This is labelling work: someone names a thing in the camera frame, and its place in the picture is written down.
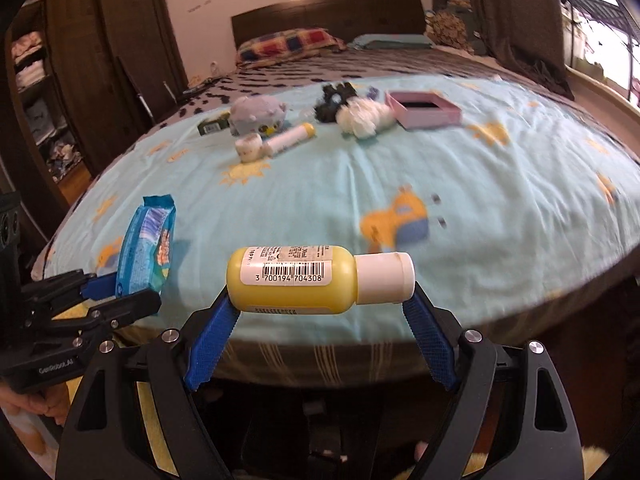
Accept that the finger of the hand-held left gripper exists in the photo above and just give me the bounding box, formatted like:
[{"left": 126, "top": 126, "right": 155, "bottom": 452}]
[
  {"left": 30, "top": 287, "right": 163, "bottom": 348},
  {"left": 20, "top": 270, "right": 120, "bottom": 311}
]

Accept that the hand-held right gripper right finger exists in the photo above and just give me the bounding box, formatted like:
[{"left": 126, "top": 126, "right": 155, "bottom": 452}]
[{"left": 400, "top": 285, "right": 586, "bottom": 480}]

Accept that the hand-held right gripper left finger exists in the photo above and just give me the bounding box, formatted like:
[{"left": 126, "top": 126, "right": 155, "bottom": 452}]
[{"left": 56, "top": 287, "right": 242, "bottom": 480}]

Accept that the blue snack packet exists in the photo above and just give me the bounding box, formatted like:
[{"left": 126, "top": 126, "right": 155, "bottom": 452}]
[{"left": 115, "top": 195, "right": 177, "bottom": 297}]

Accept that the yellow bottle with white cap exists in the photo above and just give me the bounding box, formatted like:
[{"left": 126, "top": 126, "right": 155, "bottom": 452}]
[{"left": 226, "top": 245, "right": 417, "bottom": 316}]

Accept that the person's left hand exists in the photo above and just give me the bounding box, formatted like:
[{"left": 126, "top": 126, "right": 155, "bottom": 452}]
[{"left": 0, "top": 385, "right": 71, "bottom": 428}]

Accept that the yellow fluffy rug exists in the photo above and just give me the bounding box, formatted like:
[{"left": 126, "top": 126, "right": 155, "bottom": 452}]
[{"left": 50, "top": 305, "right": 613, "bottom": 480}]

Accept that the small black box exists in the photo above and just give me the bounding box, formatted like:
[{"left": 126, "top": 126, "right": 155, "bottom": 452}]
[{"left": 197, "top": 118, "right": 232, "bottom": 136}]

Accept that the white tube with yellow cap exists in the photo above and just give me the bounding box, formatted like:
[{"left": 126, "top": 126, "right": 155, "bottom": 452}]
[{"left": 264, "top": 124, "right": 317, "bottom": 157}]

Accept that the stack of folded clothes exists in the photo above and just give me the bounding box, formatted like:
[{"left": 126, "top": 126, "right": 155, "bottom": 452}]
[{"left": 12, "top": 30, "right": 81, "bottom": 176}]

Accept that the pink box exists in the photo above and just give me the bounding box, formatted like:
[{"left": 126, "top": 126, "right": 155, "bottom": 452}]
[{"left": 385, "top": 90, "right": 462, "bottom": 128}]

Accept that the grey-blue plush toy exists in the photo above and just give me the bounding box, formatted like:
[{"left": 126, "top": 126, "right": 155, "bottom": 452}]
[{"left": 229, "top": 96, "right": 290, "bottom": 138}]

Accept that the white fluffy ball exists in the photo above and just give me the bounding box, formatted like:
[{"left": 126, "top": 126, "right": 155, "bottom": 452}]
[{"left": 336, "top": 98, "right": 396, "bottom": 139}]

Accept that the dark wooden wardrobe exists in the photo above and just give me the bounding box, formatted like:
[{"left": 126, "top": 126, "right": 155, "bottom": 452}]
[{"left": 5, "top": 0, "right": 188, "bottom": 211}]

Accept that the black fluffy toy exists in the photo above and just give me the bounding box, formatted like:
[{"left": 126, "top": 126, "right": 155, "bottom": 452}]
[{"left": 314, "top": 82, "right": 357, "bottom": 123}]

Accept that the colourful checked pillow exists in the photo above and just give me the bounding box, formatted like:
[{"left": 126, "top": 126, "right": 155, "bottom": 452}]
[{"left": 236, "top": 28, "right": 347, "bottom": 68}]

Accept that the teal pillow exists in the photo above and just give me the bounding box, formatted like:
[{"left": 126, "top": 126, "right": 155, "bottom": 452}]
[{"left": 347, "top": 33, "right": 435, "bottom": 51}]

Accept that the floral cloth pile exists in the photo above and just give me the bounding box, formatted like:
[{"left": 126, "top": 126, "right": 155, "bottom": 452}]
[{"left": 425, "top": 0, "right": 488, "bottom": 56}]

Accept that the brown curtain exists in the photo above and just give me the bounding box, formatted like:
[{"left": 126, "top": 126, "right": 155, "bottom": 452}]
[{"left": 447, "top": 0, "right": 576, "bottom": 101}]

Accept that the dark wooden headboard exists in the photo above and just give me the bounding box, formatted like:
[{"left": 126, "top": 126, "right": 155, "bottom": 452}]
[{"left": 231, "top": 0, "right": 427, "bottom": 63}]

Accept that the window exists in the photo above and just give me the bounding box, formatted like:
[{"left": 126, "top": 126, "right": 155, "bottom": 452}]
[{"left": 555, "top": 0, "right": 640, "bottom": 111}]

